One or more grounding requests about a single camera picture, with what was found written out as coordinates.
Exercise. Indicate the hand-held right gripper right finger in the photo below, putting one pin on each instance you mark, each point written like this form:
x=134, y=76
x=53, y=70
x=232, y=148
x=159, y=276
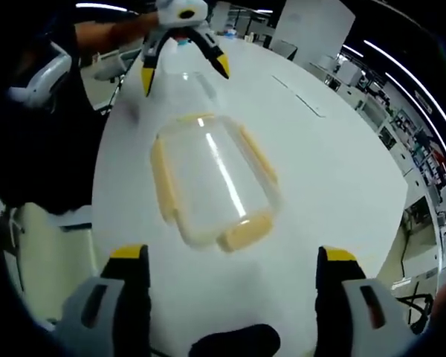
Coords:
x=349, y=320

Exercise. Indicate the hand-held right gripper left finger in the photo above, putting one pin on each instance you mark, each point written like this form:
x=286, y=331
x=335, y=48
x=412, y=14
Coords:
x=108, y=320

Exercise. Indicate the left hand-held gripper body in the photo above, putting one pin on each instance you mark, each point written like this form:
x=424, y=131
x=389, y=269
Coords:
x=171, y=13

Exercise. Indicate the grey office chair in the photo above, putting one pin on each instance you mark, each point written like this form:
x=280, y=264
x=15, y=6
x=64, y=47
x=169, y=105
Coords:
x=113, y=65

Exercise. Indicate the white square pillar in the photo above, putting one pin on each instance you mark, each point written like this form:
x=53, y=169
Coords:
x=312, y=26

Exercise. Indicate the white worn device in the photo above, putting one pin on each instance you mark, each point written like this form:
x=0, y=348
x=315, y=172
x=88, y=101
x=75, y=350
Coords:
x=41, y=80

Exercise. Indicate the black rounded object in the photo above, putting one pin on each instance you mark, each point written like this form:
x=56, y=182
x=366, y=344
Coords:
x=234, y=340

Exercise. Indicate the ceiling light strip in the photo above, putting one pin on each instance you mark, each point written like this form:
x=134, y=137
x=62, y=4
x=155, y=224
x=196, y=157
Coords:
x=416, y=85

